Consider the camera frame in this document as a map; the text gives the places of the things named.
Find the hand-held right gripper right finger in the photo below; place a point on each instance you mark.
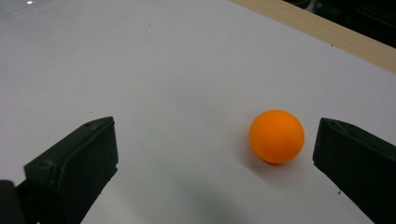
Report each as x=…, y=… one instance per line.
x=361, y=161

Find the orange table tennis ball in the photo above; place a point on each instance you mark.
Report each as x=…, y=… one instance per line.
x=276, y=137

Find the wooden table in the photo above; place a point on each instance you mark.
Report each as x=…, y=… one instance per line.
x=342, y=37

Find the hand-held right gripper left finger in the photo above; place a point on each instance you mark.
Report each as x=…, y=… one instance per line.
x=77, y=168

